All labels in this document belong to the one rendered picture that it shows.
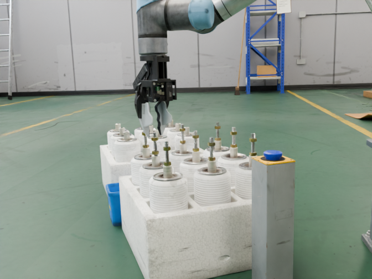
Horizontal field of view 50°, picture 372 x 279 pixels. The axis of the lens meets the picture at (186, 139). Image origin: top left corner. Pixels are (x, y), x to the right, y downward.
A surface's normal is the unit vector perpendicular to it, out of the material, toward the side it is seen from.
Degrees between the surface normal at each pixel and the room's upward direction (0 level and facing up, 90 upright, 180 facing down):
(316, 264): 0
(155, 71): 90
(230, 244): 90
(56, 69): 90
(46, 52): 90
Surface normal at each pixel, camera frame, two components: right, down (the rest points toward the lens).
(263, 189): -0.95, 0.09
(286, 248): 0.32, 0.17
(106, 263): -0.04, -0.98
